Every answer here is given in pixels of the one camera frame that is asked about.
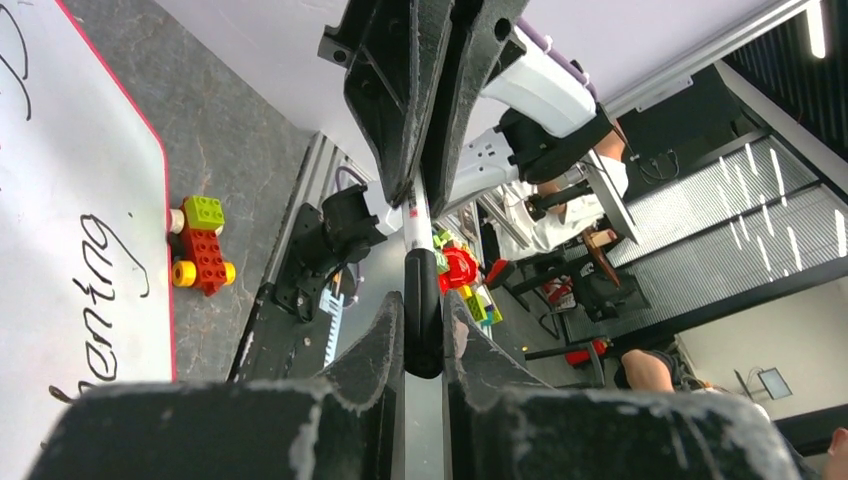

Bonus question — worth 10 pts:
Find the person forearm in background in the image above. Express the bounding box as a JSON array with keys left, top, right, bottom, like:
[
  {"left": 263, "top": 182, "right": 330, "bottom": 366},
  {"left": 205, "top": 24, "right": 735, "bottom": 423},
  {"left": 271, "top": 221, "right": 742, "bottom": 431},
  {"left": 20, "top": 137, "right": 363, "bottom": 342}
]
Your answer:
[{"left": 503, "top": 119, "right": 631, "bottom": 263}]

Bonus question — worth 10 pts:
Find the white black marker pen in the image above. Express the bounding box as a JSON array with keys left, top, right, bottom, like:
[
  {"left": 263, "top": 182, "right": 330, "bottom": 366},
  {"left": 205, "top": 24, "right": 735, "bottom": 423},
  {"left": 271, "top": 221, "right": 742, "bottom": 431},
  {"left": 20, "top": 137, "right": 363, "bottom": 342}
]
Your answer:
[{"left": 402, "top": 172, "right": 434, "bottom": 255}]

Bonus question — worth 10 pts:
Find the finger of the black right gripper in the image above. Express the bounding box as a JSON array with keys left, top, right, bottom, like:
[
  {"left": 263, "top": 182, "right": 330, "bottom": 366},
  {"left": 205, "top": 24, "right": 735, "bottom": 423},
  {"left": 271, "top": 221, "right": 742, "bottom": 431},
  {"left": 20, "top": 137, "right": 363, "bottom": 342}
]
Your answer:
[
  {"left": 318, "top": 0, "right": 454, "bottom": 206},
  {"left": 421, "top": 0, "right": 527, "bottom": 218}
]

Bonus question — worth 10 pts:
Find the red toy brick car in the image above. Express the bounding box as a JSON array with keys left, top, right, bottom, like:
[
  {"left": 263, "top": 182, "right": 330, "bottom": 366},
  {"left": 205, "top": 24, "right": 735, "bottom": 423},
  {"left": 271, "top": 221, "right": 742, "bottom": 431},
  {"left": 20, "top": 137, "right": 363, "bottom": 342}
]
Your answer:
[{"left": 169, "top": 195, "right": 237, "bottom": 297}]

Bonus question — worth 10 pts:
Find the pile of toy bricks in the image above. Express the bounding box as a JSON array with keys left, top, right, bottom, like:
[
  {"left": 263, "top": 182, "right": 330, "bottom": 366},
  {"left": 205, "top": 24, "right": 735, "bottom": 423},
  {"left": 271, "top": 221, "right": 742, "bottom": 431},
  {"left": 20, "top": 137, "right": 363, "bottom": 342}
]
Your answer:
[{"left": 432, "top": 229, "right": 503, "bottom": 329}]

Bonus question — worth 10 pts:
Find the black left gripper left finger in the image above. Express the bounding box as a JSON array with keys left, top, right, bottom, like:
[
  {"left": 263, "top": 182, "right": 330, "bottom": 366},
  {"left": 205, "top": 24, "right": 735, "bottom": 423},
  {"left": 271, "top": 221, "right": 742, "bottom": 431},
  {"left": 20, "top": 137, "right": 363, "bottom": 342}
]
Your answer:
[{"left": 30, "top": 292, "right": 404, "bottom": 479}]

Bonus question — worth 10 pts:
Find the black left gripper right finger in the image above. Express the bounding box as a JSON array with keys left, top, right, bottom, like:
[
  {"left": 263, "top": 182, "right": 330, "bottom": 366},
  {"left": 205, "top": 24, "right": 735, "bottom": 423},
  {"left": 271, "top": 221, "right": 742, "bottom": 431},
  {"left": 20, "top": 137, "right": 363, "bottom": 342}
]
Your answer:
[{"left": 443, "top": 292, "right": 799, "bottom": 479}]

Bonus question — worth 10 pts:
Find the black marker cap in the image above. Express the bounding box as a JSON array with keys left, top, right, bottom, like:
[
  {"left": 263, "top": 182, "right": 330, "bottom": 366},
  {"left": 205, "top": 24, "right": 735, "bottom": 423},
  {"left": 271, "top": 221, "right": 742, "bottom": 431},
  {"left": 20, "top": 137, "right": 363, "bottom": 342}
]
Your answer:
[{"left": 403, "top": 248, "right": 444, "bottom": 379}]

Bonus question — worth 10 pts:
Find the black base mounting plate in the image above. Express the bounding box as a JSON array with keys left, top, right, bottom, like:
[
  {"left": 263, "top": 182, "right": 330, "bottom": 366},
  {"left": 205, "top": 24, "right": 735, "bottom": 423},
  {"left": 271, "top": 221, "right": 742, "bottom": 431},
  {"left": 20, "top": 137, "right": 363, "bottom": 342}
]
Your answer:
[{"left": 228, "top": 203, "right": 340, "bottom": 382}]

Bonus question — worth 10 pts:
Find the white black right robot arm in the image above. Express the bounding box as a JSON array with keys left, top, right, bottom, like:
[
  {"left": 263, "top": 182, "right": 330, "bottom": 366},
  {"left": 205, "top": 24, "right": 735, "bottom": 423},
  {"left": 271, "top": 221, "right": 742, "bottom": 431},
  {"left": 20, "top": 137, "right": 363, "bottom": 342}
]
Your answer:
[{"left": 318, "top": 1, "right": 611, "bottom": 250}]

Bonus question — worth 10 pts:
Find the pink framed whiteboard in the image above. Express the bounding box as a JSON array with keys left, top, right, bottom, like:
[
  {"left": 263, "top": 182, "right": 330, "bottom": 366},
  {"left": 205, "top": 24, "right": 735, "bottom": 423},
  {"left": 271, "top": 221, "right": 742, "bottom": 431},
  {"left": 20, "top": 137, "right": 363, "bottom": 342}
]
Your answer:
[{"left": 1, "top": 1, "right": 176, "bottom": 479}]

